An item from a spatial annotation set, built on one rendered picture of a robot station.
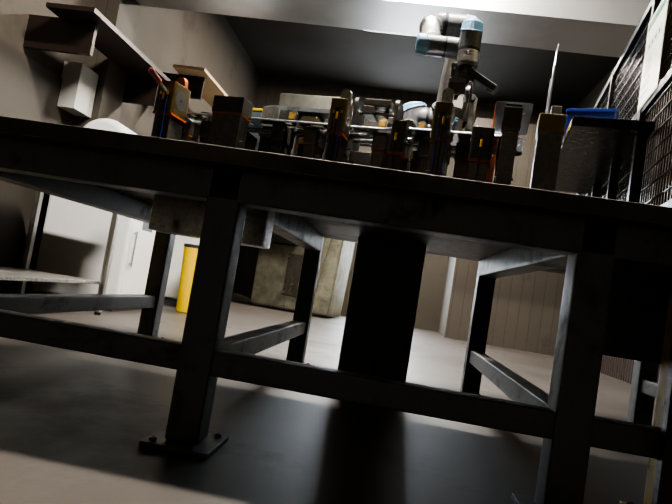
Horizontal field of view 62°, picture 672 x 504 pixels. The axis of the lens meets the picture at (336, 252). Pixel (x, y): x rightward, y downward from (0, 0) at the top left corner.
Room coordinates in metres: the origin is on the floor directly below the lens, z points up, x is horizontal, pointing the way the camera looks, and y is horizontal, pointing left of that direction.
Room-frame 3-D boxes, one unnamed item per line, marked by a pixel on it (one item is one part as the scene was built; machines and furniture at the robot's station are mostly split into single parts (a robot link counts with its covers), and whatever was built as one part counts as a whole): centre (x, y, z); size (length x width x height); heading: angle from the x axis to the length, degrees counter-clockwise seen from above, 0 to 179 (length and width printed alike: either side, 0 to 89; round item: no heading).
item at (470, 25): (1.90, -0.34, 1.35); 0.09 x 0.08 x 0.11; 176
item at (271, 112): (2.32, 0.34, 0.90); 0.13 x 0.08 x 0.41; 164
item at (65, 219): (4.17, 1.71, 0.68); 0.65 x 0.55 x 1.35; 85
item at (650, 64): (1.69, -0.89, 1.30); 0.23 x 0.02 x 0.31; 164
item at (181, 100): (2.03, 0.69, 0.88); 0.14 x 0.09 x 0.36; 164
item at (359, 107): (2.23, -0.08, 0.94); 0.18 x 0.13 x 0.49; 74
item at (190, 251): (4.87, 1.14, 0.29); 0.35 x 0.35 x 0.58
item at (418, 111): (2.59, -0.26, 1.27); 0.13 x 0.12 x 0.14; 86
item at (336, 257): (7.53, 0.53, 1.47); 1.53 x 1.32 x 2.94; 82
